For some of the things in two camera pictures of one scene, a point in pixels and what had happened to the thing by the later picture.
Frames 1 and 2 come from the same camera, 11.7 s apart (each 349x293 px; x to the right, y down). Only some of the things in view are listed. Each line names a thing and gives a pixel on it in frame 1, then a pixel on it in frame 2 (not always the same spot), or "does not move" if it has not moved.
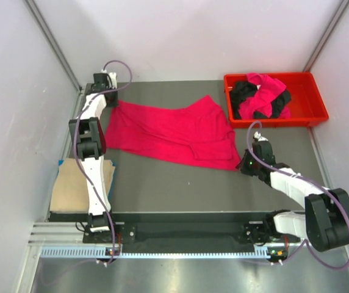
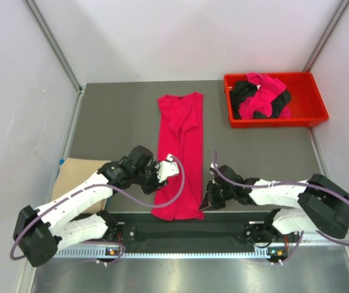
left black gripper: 114,102 -> 155,185
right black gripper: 242,165 -> 210,200
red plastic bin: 307,107 does not move
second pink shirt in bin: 261,100 does not move
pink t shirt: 194,133 -> 180,132
